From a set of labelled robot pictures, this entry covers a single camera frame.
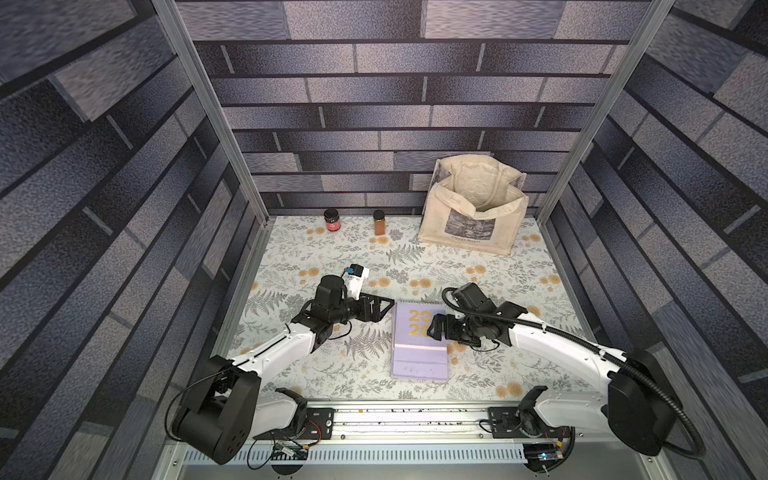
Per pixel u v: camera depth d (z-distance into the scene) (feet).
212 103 2.80
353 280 2.49
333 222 3.71
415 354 2.67
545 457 2.29
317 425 2.40
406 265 3.49
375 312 2.44
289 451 2.33
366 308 2.41
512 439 2.38
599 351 1.47
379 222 3.61
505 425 2.39
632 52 2.49
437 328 2.43
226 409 1.35
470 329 2.28
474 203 3.73
